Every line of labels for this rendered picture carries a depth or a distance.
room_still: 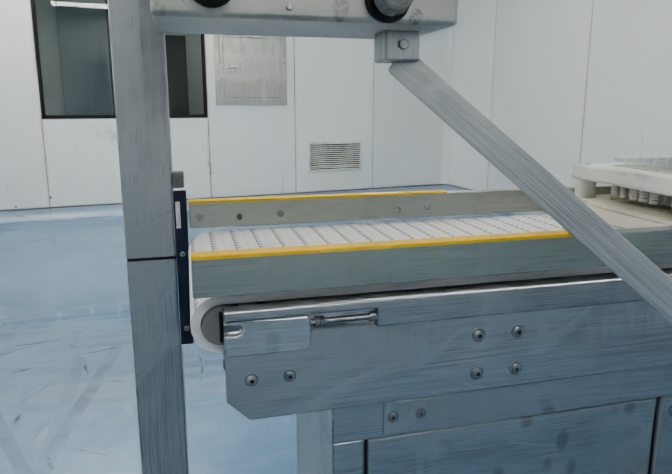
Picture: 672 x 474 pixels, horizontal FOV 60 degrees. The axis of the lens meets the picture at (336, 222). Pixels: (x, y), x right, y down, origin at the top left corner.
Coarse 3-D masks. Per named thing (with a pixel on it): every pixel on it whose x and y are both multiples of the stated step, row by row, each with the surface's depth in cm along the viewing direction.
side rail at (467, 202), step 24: (456, 192) 79; (480, 192) 80; (504, 192) 81; (600, 192) 85; (192, 216) 71; (216, 216) 72; (264, 216) 73; (288, 216) 74; (312, 216) 75; (336, 216) 75; (360, 216) 76; (384, 216) 77; (408, 216) 78; (432, 216) 79
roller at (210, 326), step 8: (224, 304) 48; (232, 304) 49; (208, 312) 47; (216, 312) 47; (208, 320) 47; (216, 320) 47; (208, 328) 47; (216, 328) 47; (208, 336) 47; (216, 336) 48; (216, 344) 48
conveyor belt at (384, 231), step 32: (352, 224) 76; (384, 224) 76; (416, 224) 76; (448, 224) 76; (480, 224) 76; (512, 224) 76; (544, 224) 76; (352, 288) 50; (384, 288) 51; (416, 288) 52; (192, 320) 47
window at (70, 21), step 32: (32, 0) 470; (64, 0) 479; (96, 0) 488; (64, 32) 483; (96, 32) 492; (64, 64) 487; (96, 64) 496; (192, 64) 526; (64, 96) 492; (96, 96) 501; (192, 96) 531
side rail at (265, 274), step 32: (288, 256) 47; (320, 256) 47; (352, 256) 48; (384, 256) 49; (416, 256) 49; (448, 256) 50; (480, 256) 51; (512, 256) 52; (544, 256) 53; (576, 256) 54; (192, 288) 45; (224, 288) 46; (256, 288) 47; (288, 288) 47; (320, 288) 48
